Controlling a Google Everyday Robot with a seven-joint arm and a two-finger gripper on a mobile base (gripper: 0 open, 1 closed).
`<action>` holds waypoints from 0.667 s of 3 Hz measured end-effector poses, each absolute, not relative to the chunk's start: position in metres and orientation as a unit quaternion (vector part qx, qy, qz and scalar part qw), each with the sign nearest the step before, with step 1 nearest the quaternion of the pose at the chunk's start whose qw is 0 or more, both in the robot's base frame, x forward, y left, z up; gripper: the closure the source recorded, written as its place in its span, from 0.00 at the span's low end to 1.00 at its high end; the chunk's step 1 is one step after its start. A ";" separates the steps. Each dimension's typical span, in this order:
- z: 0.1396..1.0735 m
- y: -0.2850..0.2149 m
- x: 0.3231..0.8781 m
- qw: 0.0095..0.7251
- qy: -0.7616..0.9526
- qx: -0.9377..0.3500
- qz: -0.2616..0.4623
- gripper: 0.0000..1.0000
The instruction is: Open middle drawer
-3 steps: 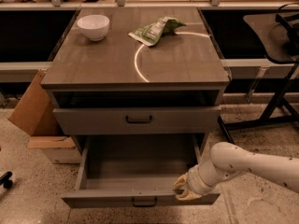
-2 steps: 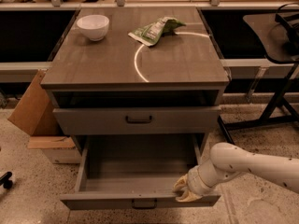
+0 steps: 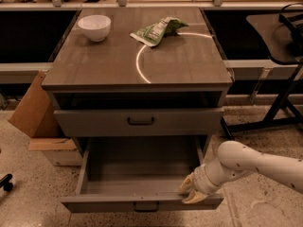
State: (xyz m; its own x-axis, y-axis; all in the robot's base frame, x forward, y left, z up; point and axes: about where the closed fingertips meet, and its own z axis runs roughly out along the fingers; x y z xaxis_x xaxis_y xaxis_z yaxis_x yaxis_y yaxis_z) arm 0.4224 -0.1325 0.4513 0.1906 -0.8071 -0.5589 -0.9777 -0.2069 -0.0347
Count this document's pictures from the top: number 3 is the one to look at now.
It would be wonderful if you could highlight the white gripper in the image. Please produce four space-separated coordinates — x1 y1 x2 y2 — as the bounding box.
179 165 220 204

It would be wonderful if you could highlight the grey drawer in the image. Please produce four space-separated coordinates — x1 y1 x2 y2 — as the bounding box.
54 108 223 137
62 136 223 213

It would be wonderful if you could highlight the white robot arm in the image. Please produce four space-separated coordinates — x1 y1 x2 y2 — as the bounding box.
179 141 303 204

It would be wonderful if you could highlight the grey top drawer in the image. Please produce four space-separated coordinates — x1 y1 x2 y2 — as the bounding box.
54 108 223 137

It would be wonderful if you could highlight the grey drawer cabinet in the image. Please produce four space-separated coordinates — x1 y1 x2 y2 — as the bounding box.
43 8 232 151

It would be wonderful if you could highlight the green snack bag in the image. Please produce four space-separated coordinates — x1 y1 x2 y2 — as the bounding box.
130 17 187 47

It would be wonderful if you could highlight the brown cardboard box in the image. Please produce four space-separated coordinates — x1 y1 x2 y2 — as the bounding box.
9 71 82 166

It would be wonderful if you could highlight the black stand with tray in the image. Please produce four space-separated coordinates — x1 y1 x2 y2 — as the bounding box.
221 2 303 140

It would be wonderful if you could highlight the white ceramic bowl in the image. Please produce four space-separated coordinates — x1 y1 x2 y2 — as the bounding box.
78 15 111 42

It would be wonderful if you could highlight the black chair caster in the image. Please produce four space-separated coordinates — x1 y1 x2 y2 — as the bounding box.
0 174 13 192

